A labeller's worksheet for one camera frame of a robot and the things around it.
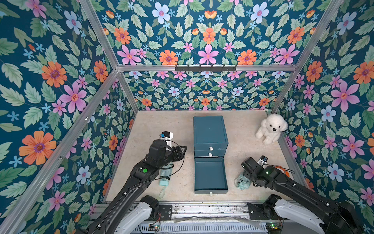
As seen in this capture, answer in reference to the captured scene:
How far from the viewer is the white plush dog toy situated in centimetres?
91

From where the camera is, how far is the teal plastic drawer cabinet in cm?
78

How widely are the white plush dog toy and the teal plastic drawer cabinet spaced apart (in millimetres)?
312
